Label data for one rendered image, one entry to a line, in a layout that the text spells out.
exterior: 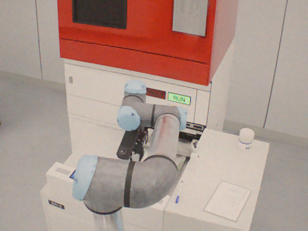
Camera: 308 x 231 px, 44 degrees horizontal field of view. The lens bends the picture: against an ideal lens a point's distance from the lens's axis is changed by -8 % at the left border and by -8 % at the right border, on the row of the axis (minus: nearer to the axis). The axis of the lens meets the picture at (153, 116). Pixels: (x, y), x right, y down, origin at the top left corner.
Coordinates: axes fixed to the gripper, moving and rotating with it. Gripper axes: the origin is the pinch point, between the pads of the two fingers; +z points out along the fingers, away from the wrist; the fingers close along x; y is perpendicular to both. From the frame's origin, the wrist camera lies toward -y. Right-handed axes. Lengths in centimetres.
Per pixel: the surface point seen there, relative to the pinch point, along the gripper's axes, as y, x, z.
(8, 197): 46, 123, 111
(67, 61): 58, 64, -7
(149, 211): -4.0, -9.3, 17.3
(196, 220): -3.7, -28.7, 15.6
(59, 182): -4.1, 33.3, 17.7
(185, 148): 49, -8, 23
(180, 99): 58, -1, 1
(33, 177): 75, 119, 111
